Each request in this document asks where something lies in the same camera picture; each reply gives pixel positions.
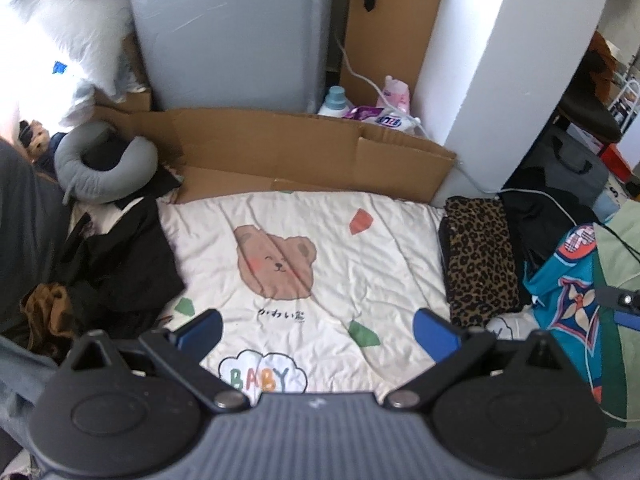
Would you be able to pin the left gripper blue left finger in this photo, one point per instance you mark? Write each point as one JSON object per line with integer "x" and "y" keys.
{"x": 177, "y": 356}

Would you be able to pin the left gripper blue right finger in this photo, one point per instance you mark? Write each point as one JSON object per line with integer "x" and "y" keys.
{"x": 456, "y": 353}

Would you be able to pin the leopard print garment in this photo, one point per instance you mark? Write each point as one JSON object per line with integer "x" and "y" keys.
{"x": 478, "y": 261}

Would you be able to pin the black garment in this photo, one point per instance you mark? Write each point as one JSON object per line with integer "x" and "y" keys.
{"x": 537, "y": 223}

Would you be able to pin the black clothes pile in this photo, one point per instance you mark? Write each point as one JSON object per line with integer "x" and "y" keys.
{"x": 121, "y": 280}

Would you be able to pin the teal patterned garment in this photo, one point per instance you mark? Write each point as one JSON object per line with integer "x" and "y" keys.
{"x": 565, "y": 304}

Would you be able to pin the light green garment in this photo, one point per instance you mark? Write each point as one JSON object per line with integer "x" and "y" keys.
{"x": 618, "y": 266}

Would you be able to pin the brown crumpled garment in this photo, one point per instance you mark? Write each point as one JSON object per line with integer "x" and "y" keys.
{"x": 51, "y": 321}

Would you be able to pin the cream bear print blanket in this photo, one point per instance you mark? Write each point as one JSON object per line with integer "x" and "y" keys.
{"x": 317, "y": 291}

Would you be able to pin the dark grey storage bag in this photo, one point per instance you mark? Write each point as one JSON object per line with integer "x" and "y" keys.
{"x": 565, "y": 163}

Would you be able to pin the light blue denim garment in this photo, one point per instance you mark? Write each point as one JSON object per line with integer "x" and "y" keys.
{"x": 23, "y": 376}

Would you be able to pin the dark grey trousers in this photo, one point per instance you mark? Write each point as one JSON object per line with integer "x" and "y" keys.
{"x": 34, "y": 226}

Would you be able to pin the grey neck pillow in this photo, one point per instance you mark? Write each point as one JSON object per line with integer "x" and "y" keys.
{"x": 94, "y": 165}

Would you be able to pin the brown cardboard sheet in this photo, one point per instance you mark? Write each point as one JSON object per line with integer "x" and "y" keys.
{"x": 225, "y": 151}

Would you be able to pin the purple white detergent pack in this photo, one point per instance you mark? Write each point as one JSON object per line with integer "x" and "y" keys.
{"x": 384, "y": 117}

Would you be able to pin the pink refill pouch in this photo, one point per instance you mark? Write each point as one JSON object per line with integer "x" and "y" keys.
{"x": 396, "y": 93}

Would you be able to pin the small plush toy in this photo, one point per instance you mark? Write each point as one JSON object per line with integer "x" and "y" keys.
{"x": 34, "y": 138}

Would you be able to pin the white detergent bottle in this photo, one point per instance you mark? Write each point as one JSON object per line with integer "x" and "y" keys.
{"x": 335, "y": 103}

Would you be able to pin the tall cardboard box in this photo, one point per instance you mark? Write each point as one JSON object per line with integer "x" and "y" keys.
{"x": 389, "y": 40}

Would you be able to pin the grey wrapped appliance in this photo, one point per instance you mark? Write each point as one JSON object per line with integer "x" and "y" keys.
{"x": 261, "y": 54}

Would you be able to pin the white pillow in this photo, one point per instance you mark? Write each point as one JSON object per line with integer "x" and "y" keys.
{"x": 56, "y": 53}

